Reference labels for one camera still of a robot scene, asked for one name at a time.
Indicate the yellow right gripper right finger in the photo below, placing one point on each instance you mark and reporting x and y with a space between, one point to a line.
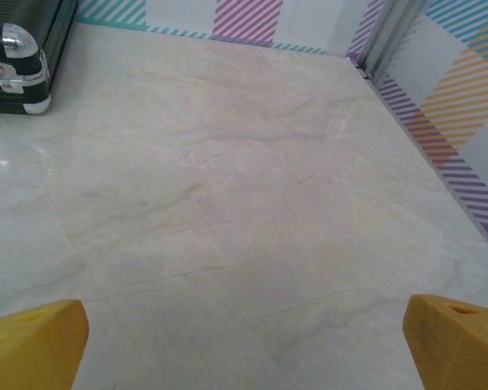
459 349

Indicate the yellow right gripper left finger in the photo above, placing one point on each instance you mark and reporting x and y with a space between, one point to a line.
32 349

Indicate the aluminium frame post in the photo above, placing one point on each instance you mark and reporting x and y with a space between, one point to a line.
390 36

